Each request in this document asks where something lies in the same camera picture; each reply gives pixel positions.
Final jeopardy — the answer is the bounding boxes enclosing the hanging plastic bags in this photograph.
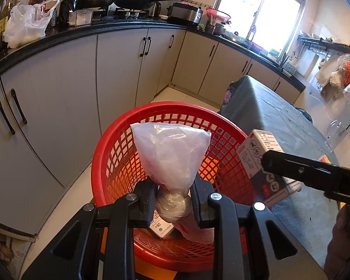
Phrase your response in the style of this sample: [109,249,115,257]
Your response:
[315,39,350,100]

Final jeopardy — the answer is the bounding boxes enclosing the metal rectangular container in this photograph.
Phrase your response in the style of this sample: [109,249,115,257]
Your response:
[68,9,93,27]

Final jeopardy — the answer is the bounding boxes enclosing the beige lower kitchen cabinets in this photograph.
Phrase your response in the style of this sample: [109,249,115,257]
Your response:
[0,25,307,237]

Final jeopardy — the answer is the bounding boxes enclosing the black kitchen countertop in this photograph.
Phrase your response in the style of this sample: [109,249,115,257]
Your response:
[0,20,307,91]

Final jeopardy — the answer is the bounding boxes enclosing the clear plastic bag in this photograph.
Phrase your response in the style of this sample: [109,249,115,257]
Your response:
[130,122,212,225]

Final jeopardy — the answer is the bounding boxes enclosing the gas stove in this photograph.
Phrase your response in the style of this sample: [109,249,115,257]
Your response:
[92,7,158,22]

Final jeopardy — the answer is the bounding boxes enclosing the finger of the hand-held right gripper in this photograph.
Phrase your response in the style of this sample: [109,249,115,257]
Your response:
[261,149,339,192]

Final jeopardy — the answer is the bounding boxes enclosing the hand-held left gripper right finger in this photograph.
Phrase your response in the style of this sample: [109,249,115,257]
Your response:
[189,178,329,280]

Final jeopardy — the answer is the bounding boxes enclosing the blue round object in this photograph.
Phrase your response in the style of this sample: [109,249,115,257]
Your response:
[297,108,313,121]

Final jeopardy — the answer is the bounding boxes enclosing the chopstick holder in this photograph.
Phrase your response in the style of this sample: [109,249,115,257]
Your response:
[207,16,218,35]

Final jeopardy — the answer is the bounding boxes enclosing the clear drinking glass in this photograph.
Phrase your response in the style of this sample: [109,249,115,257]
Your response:
[327,119,349,149]

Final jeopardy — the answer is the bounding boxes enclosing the black wall rack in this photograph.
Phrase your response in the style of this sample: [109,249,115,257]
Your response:
[297,34,350,53]

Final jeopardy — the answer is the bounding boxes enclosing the person's right hand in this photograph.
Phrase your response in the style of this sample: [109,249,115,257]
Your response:
[324,203,350,273]

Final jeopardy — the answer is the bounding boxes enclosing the red colander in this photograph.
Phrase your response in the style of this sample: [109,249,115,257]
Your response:
[206,8,231,21]

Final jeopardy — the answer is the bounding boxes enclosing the red plastic basket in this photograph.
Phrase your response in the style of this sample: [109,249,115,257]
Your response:
[90,101,269,269]

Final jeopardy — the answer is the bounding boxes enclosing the kitchen window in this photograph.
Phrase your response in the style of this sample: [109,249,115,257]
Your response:
[211,0,310,54]

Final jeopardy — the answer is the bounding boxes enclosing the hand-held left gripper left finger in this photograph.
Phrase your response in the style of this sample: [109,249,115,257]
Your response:
[20,178,159,280]

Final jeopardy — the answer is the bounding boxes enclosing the white box red label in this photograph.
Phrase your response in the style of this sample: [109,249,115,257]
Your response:
[236,129,302,207]

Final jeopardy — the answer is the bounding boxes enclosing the olive glass bottle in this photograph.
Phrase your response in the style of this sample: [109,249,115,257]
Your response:
[0,0,9,50]

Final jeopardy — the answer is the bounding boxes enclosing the white barcode box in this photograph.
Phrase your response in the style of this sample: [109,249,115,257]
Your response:
[147,210,175,240]

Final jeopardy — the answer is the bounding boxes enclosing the white plastic bag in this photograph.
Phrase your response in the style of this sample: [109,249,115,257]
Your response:
[3,0,60,49]

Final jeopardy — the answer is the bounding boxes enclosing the silver rice cooker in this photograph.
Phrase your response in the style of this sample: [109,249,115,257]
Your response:
[167,2,203,25]

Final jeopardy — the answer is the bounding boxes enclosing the black frying pan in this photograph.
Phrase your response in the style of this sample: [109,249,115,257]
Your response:
[114,0,180,11]

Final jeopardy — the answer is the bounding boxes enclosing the grey-blue tablecloth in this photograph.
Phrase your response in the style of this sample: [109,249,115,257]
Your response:
[220,75,342,269]

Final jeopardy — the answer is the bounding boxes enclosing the pink plastic bag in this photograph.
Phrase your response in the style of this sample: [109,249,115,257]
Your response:
[173,213,215,245]

